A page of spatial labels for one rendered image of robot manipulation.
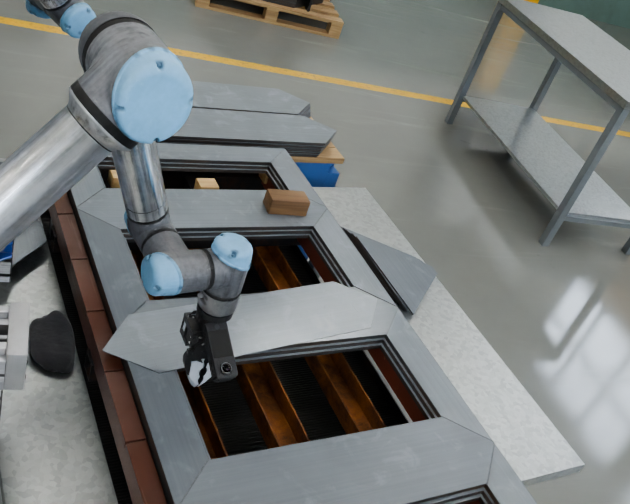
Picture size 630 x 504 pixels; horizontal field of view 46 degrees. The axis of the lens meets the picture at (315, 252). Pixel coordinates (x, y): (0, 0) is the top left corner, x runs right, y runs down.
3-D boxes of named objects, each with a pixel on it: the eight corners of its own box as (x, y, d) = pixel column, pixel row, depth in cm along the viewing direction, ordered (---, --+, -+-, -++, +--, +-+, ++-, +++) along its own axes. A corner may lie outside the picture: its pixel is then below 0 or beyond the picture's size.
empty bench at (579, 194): (443, 119, 541) (499, -6, 488) (521, 133, 568) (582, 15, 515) (541, 246, 431) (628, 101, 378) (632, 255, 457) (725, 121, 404)
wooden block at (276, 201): (299, 204, 221) (304, 190, 218) (306, 216, 216) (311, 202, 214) (262, 202, 215) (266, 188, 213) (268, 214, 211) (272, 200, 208)
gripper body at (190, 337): (212, 330, 153) (226, 286, 146) (226, 360, 147) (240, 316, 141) (177, 333, 149) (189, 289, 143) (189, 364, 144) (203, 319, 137)
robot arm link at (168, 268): (129, 266, 133) (185, 260, 140) (151, 308, 127) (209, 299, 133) (136, 232, 129) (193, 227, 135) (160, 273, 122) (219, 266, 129)
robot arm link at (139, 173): (51, -5, 107) (115, 236, 142) (73, 28, 100) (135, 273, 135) (127, -23, 111) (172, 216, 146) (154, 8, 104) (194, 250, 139)
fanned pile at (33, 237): (30, 193, 213) (32, 181, 211) (54, 282, 188) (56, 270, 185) (-16, 192, 207) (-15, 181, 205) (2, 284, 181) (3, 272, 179)
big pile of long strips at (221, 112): (300, 104, 292) (304, 90, 289) (344, 159, 266) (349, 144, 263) (97, 87, 252) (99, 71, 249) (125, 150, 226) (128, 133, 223)
